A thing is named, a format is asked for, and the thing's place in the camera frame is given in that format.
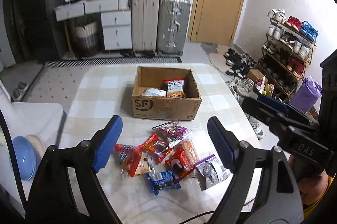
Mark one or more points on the white snack bag in box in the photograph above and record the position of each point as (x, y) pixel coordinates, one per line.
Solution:
(154, 92)

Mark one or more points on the blue bowl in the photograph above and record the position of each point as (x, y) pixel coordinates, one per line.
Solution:
(27, 158)

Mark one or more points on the grey dotted rug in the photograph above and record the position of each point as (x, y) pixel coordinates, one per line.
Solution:
(58, 80)

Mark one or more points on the beige suitcase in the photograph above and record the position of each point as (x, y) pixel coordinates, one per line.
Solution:
(144, 23)

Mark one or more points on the SF cardboard box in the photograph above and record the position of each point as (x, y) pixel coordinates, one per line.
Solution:
(164, 108)

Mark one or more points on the silver purple snack bag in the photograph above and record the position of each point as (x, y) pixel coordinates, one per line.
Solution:
(211, 172)

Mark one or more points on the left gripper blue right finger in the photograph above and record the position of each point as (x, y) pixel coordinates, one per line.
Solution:
(224, 142)

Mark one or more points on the purple gift bag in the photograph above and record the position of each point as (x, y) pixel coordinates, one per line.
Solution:
(307, 95)

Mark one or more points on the person's right hand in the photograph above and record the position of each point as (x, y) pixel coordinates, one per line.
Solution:
(311, 189)

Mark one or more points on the red cone snack bag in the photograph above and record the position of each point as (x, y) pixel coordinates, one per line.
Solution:
(130, 158)

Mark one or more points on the peanut snack bag in box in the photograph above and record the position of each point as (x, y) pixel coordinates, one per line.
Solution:
(175, 88)

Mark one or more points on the blue cookie packet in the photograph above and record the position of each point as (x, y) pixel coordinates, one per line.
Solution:
(161, 181)

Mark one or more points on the silver grey suitcase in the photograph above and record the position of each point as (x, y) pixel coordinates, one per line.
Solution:
(173, 19)

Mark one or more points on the woven laundry basket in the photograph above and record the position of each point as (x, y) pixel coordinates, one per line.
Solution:
(86, 38)

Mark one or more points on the shoe rack with shoes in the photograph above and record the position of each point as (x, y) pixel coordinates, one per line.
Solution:
(287, 53)

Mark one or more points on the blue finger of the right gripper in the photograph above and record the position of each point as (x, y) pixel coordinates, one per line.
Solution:
(273, 103)

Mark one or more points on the red chocolate pie packet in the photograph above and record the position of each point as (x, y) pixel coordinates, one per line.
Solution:
(179, 165)

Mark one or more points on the white side table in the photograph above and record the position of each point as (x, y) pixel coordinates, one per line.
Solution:
(44, 120)

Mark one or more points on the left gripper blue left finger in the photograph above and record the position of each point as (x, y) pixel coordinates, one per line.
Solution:
(103, 142)

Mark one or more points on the white drawer desk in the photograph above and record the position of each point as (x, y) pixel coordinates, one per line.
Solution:
(114, 20)

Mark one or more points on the purple grape candy bag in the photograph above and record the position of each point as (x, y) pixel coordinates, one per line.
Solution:
(172, 132)

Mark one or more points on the black refrigerator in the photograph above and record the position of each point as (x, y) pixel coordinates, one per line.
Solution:
(33, 30)

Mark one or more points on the red orange snack packet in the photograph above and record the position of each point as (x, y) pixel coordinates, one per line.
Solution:
(156, 147)

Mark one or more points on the orange bread packet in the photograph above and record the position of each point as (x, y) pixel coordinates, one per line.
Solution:
(191, 155)

